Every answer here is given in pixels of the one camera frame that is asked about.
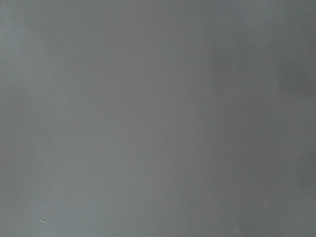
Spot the brown table mat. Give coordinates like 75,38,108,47
0,0,316,237

